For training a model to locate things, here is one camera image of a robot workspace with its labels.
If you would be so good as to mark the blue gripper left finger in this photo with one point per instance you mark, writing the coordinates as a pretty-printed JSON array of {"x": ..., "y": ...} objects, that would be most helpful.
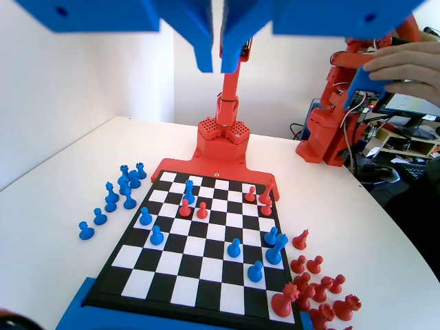
[{"x": 185, "y": 24}]

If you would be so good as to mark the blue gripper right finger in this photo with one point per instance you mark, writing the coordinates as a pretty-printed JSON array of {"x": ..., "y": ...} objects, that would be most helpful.
[{"x": 240, "y": 24}]

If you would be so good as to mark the tall blue king piece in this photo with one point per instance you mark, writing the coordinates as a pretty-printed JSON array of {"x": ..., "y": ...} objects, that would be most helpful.
[{"x": 274, "y": 254}]

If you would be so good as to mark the red robot arm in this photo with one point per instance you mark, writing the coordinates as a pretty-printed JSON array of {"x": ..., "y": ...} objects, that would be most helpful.
[{"x": 228, "y": 89}]

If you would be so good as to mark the blue chess rook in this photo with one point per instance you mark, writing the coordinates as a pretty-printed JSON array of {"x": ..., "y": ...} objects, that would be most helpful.
[
  {"x": 123, "y": 170},
  {"x": 140, "y": 169}
]

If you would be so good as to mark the blue chess knight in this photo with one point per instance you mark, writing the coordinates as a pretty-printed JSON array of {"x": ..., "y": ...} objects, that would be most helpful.
[
  {"x": 123, "y": 184},
  {"x": 134, "y": 179}
]

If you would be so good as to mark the blue chess queen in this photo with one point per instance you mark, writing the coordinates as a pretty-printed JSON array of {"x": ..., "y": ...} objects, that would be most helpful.
[{"x": 189, "y": 194}]

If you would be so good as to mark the red chess pawn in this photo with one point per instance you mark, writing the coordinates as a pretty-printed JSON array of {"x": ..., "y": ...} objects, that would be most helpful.
[
  {"x": 302, "y": 280},
  {"x": 250, "y": 195},
  {"x": 201, "y": 212},
  {"x": 266, "y": 209},
  {"x": 185, "y": 210},
  {"x": 314, "y": 264},
  {"x": 337, "y": 284},
  {"x": 298, "y": 264}
]

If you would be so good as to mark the red chess king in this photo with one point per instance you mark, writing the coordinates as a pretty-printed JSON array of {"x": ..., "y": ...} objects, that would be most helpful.
[{"x": 265, "y": 194}]

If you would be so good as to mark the blue chess pawn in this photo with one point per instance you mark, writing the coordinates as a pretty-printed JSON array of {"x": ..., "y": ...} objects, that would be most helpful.
[
  {"x": 255, "y": 272},
  {"x": 234, "y": 248},
  {"x": 156, "y": 237},
  {"x": 110, "y": 207},
  {"x": 99, "y": 217},
  {"x": 271, "y": 234},
  {"x": 145, "y": 217},
  {"x": 86, "y": 232}
]

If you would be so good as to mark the red bishop off board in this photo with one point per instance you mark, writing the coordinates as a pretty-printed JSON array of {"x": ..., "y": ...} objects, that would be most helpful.
[{"x": 300, "y": 240}]

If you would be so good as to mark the red chess bishop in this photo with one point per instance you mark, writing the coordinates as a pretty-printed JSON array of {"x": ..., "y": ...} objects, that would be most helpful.
[
  {"x": 321, "y": 290},
  {"x": 306, "y": 298}
]

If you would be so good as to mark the red queen piece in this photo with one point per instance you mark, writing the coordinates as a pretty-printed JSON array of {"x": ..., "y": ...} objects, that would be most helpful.
[{"x": 282, "y": 302}]

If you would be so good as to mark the red chess rook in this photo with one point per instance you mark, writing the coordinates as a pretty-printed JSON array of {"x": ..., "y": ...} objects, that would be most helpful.
[
  {"x": 346, "y": 306},
  {"x": 321, "y": 318}
]

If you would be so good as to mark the red chess knight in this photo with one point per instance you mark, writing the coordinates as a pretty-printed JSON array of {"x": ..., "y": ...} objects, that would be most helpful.
[{"x": 347, "y": 328}]

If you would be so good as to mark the person's hand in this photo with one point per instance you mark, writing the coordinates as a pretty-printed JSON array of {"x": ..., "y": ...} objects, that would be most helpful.
[{"x": 412, "y": 65}]

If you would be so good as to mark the green circuit board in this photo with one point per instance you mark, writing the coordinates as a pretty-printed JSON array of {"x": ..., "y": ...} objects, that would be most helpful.
[{"x": 364, "y": 99}]

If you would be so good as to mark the computer monitor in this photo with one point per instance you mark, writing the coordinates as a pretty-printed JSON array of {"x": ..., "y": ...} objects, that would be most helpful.
[{"x": 412, "y": 110}]

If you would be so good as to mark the wooden desk shelf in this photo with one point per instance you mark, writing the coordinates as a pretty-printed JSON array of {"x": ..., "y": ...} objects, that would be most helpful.
[{"x": 395, "y": 141}]

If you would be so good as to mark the black keyboard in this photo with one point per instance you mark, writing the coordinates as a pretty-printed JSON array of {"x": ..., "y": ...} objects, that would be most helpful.
[{"x": 409, "y": 170}]

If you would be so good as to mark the black and white chessboard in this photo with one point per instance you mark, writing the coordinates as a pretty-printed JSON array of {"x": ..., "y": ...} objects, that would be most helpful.
[{"x": 206, "y": 268}]

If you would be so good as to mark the blue board holder plate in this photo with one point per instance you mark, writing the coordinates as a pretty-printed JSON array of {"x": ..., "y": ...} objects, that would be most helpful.
[{"x": 72, "y": 316}]

